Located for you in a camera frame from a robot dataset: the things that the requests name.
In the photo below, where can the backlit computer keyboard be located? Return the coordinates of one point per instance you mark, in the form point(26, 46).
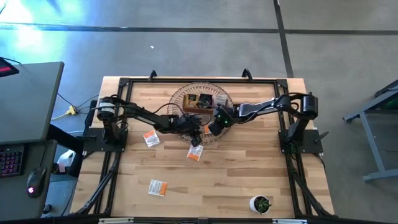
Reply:
point(11, 161)

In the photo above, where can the silver bracket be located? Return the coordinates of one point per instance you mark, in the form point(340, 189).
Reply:
point(289, 221)
point(115, 221)

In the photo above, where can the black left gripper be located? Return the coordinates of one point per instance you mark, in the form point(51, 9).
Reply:
point(185, 123)

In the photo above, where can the black device red screen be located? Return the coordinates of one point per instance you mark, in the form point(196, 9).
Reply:
point(6, 69)

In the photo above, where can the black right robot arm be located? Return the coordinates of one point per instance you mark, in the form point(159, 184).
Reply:
point(264, 107)

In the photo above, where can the grey metal table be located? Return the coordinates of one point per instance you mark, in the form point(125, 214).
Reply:
point(373, 146)

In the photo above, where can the yellow power plug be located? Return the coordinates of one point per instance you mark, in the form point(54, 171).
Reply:
point(72, 109)

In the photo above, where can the dark grey desk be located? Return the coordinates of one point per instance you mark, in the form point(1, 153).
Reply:
point(18, 205)

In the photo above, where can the yellow mango tea packet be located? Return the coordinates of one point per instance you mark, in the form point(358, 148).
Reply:
point(190, 99)

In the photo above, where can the black computer mouse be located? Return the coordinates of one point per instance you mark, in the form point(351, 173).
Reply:
point(35, 182)

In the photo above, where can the wooden tea organizer box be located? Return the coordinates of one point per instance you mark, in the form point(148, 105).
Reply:
point(199, 110)

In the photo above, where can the white object under desk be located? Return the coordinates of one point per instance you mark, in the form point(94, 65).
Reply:
point(66, 157)

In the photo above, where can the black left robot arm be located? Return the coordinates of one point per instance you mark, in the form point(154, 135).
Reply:
point(143, 115)

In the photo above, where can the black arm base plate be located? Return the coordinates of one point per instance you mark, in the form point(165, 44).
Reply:
point(93, 147)
point(311, 141)

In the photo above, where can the grey desk top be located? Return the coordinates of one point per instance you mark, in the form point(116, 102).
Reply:
point(25, 93)

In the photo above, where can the round woven wicker mat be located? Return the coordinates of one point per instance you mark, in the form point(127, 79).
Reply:
point(186, 90)

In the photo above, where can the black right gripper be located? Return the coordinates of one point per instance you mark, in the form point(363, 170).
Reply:
point(225, 115)

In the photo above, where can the black metal table frame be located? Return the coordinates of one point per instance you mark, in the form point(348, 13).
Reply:
point(202, 80)

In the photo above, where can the potted plant white pot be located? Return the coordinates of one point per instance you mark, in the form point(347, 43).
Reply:
point(260, 205)

